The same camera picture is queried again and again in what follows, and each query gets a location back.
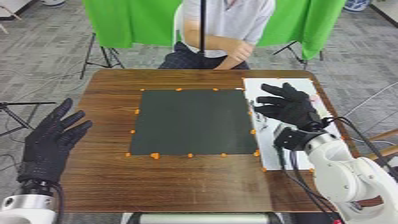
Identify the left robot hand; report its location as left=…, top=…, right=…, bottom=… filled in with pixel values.
left=17, top=97, right=95, bottom=186

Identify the black cable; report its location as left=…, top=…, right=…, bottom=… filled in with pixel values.
left=278, top=148, right=347, bottom=224
left=319, top=115, right=398, bottom=183

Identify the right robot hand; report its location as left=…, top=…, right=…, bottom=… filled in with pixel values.
left=253, top=82, right=328, bottom=132

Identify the person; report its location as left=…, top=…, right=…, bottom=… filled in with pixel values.
left=157, top=0, right=280, bottom=71

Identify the black stand pole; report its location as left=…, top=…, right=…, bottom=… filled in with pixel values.
left=198, top=0, right=209, bottom=56

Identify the white sheet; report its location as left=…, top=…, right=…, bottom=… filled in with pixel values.
left=242, top=77, right=352, bottom=172

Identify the black tripod stand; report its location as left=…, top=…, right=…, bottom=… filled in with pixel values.
left=79, top=31, right=127, bottom=80
left=0, top=100, right=59, bottom=138
left=272, top=40, right=328, bottom=71

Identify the pale grey bar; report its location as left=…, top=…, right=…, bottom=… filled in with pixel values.
left=127, top=212, right=287, bottom=224

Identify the dark mat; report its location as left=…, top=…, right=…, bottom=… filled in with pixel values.
left=129, top=88, right=262, bottom=157

